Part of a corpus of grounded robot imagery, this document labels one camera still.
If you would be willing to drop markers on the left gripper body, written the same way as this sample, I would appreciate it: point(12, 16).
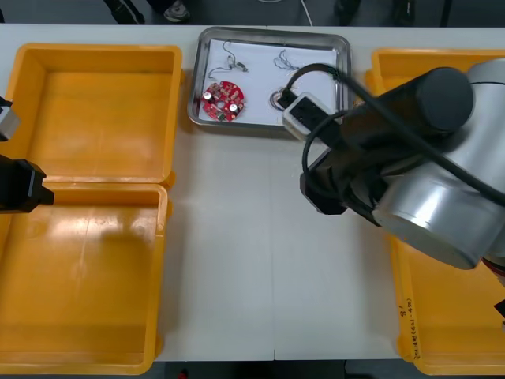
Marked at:
point(17, 185)

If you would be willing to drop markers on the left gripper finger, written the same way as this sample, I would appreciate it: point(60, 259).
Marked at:
point(46, 196)

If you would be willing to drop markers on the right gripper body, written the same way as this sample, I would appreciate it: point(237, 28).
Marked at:
point(323, 189)

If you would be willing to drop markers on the steel tray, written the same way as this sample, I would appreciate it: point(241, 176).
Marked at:
point(195, 79)

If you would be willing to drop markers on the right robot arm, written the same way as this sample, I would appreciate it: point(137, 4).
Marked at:
point(434, 197)

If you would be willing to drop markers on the white sheet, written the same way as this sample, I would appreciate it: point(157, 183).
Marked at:
point(256, 91)

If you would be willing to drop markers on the round red circuit board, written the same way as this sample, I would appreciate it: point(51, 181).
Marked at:
point(227, 90)

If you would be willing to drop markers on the yellow-orange plastic bin with handwriting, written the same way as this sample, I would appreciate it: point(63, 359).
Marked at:
point(442, 316)

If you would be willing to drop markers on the small red floor object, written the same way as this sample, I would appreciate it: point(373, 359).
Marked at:
point(184, 372)

